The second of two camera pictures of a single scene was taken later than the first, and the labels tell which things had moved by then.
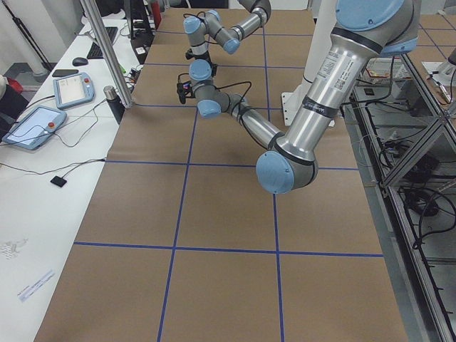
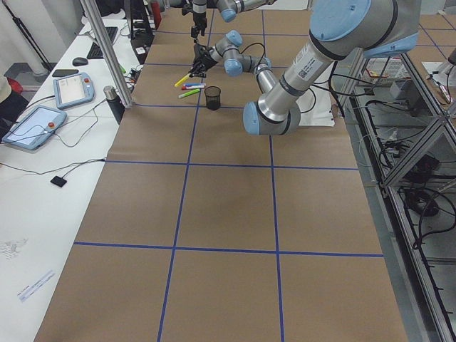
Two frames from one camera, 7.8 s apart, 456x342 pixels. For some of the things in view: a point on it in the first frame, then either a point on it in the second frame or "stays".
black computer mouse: [80, 61] stays
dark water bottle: [114, 102] stays
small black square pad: [58, 181] stays
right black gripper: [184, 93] → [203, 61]
